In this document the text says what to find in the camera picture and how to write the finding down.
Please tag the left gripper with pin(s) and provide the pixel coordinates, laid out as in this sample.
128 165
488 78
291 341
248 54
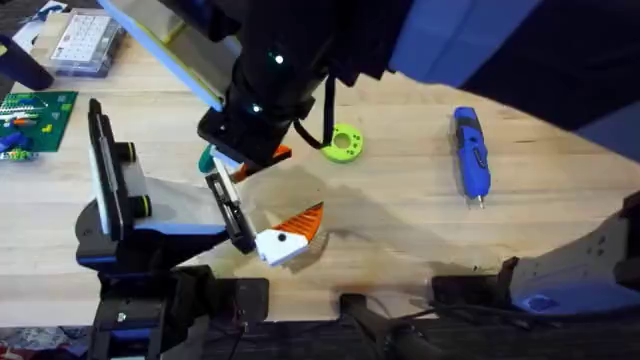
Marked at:
175 210

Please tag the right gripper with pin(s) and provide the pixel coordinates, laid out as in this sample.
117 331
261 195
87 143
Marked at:
280 75

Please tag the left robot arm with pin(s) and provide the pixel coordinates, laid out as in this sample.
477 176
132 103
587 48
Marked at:
150 300

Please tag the teal toy vegetable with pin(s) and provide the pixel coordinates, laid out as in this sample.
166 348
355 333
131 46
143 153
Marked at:
206 160

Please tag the blue electric screwdriver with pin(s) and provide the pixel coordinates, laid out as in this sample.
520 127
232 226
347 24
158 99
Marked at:
472 150

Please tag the green disc with holes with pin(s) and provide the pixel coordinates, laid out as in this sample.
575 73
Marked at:
352 147

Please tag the left wrist flat plate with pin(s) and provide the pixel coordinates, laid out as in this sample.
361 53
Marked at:
107 165

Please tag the clear plastic parts box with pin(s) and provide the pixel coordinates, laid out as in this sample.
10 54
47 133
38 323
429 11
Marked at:
85 40

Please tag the green board with toy blocks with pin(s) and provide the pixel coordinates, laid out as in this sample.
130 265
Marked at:
45 120

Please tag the white blue packet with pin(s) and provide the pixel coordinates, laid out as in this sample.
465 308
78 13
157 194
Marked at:
52 7

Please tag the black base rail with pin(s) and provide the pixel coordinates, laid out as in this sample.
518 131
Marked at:
500 345

